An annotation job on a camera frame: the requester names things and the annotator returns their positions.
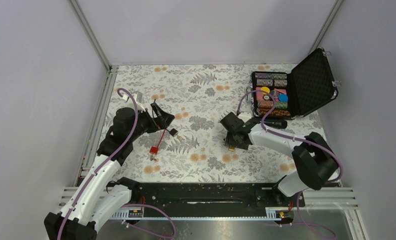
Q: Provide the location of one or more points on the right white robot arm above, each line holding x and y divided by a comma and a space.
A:
314, 160

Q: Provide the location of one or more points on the blue poker chip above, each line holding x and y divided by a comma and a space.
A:
283, 98

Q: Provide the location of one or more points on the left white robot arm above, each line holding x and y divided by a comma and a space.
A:
86, 212

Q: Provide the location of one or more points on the yellow poker chip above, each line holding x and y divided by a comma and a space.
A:
265, 90

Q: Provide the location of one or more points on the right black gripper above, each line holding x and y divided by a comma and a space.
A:
229, 141

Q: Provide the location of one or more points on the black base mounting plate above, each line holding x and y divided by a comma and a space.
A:
212, 200

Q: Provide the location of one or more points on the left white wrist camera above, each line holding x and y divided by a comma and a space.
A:
137, 98

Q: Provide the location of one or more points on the floral tablecloth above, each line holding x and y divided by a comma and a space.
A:
199, 96

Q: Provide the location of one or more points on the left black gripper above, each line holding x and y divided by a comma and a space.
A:
159, 122

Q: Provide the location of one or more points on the black poker chip case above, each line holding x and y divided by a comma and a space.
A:
309, 86

